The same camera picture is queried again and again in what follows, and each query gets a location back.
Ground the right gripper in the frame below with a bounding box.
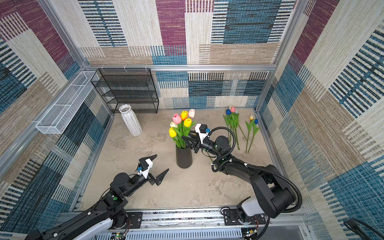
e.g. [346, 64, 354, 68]
[182, 129, 221, 158]

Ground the black cylindrical vase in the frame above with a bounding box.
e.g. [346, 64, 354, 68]
[176, 147, 193, 169]

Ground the yellow orange tulip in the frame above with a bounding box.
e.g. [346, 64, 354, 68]
[181, 111, 188, 136]

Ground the light pink tulip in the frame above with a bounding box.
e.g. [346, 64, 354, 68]
[185, 109, 196, 130]

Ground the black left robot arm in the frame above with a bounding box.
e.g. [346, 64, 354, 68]
[25, 155, 169, 240]

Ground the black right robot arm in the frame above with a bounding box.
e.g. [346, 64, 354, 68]
[182, 133, 303, 225]

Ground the white ribbed ceramic vase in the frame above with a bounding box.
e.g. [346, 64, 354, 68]
[119, 104, 143, 137]

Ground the cream yellow tulip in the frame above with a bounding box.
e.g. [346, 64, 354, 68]
[246, 115, 257, 154]

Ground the small blue tulip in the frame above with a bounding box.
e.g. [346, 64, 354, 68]
[248, 119, 260, 153]

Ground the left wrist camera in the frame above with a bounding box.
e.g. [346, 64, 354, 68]
[136, 158, 153, 179]

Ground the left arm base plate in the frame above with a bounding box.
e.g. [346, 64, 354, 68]
[113, 212, 143, 229]

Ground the black wire shelf rack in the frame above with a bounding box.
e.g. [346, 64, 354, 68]
[91, 68, 159, 114]

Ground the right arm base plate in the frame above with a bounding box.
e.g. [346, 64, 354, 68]
[220, 207, 266, 226]

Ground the white wire mesh basket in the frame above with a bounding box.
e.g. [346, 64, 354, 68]
[36, 71, 95, 135]

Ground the aluminium front rail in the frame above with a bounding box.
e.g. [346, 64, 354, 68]
[93, 207, 316, 240]

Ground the black cable bottom right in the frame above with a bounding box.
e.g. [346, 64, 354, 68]
[343, 218, 384, 240]

